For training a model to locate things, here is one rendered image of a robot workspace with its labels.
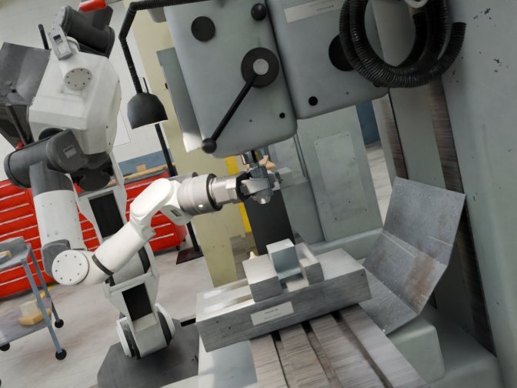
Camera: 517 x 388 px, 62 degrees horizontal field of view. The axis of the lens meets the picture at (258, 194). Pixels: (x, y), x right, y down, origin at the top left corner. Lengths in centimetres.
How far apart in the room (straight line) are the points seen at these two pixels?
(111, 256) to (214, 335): 31
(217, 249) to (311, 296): 191
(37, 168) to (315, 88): 67
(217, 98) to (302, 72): 17
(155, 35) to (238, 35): 189
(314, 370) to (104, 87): 90
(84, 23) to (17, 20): 952
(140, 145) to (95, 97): 883
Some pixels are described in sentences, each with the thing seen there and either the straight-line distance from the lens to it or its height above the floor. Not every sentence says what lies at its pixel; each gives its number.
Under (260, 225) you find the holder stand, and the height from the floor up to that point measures 105.
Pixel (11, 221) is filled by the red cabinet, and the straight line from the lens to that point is 610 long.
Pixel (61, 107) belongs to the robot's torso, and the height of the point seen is 153.
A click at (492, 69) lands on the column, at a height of 134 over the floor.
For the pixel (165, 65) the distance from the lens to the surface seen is 93.
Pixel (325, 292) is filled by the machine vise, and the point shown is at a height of 100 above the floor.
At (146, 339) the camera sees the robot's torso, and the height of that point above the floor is 70.
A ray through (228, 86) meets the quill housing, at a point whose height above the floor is 144.
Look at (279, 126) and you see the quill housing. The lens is 85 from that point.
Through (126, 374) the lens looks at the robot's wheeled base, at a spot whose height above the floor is 57.
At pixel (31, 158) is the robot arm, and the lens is 115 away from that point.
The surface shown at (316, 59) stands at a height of 144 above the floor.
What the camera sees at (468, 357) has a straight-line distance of 109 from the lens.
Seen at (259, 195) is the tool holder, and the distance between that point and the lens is 93.
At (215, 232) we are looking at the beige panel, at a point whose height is 75.
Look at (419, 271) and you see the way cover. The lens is 100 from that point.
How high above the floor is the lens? 137
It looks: 10 degrees down
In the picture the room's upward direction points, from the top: 16 degrees counter-clockwise
